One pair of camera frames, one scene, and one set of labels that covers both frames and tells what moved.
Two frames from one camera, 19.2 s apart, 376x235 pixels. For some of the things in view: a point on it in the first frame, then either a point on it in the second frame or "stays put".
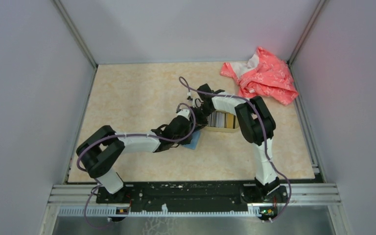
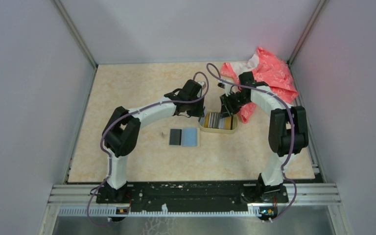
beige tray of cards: (223, 122) stays put
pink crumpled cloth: (263, 75) stays put
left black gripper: (187, 140) -> (199, 112)
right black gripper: (199, 123) -> (227, 109)
